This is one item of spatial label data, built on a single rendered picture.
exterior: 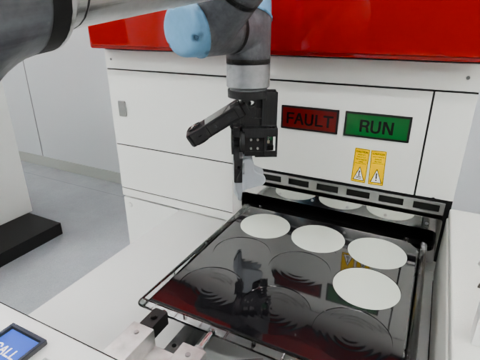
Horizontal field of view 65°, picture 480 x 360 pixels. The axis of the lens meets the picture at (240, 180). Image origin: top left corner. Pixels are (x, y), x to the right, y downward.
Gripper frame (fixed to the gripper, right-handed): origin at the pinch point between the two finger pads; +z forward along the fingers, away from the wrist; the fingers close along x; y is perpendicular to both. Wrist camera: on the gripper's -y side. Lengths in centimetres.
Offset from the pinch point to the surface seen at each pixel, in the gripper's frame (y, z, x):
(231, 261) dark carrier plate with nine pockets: -1.3, 7.3, -12.0
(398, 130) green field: 29.5, -12.7, -1.2
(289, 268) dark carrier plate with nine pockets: 8.4, 7.3, -14.7
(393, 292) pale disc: 23.2, 7.2, -21.3
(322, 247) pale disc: 15.5, 7.2, -8.5
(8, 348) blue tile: -24.9, 0.8, -36.2
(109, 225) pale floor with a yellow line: -82, 97, 164
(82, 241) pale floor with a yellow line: -93, 97, 143
